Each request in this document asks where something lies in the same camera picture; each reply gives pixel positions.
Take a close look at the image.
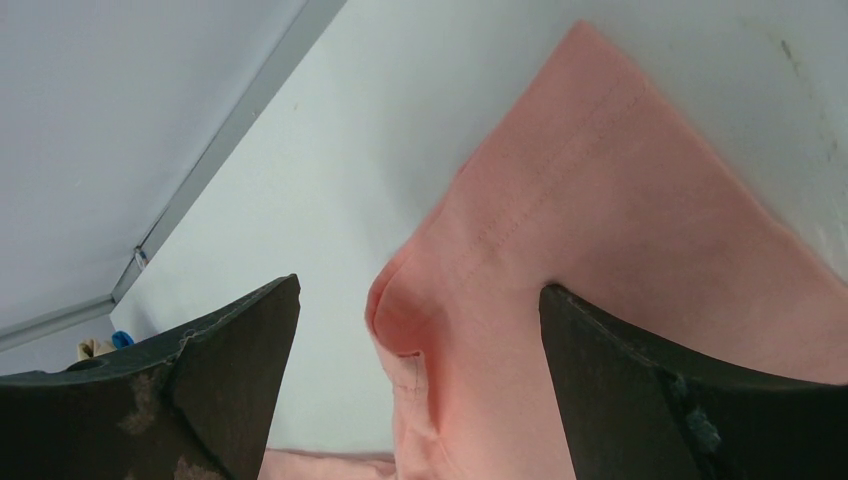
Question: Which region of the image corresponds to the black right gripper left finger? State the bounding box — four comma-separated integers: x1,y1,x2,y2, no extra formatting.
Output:
1,275,300,479

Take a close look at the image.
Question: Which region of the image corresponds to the left aluminium corner post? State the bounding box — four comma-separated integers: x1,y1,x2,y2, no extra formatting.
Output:
109,0,349,306

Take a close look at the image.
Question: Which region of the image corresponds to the salmon pink t shirt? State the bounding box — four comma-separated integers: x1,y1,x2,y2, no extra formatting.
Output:
260,22,847,479

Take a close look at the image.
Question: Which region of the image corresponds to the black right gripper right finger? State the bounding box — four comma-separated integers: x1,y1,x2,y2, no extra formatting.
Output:
539,284,847,479

